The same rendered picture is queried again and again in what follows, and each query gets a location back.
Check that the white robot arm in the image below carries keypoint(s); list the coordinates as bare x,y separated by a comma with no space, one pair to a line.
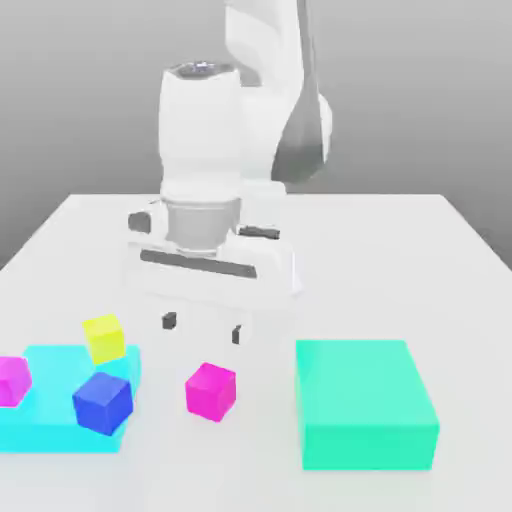
200,132

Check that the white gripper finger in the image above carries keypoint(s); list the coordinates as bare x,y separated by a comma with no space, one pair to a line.
236,334
168,320

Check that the small blue cube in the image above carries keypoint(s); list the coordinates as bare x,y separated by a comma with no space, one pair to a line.
102,404

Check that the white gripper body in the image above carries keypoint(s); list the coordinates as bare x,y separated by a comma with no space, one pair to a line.
224,288

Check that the large cyan box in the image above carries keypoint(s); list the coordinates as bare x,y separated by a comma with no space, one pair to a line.
52,404

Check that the large teal box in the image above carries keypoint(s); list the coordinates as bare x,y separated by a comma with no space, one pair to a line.
360,400

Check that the small yellow cube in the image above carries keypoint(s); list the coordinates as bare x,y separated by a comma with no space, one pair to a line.
104,338

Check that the small magenta cube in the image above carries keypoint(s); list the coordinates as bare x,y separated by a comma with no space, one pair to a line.
210,392
12,380

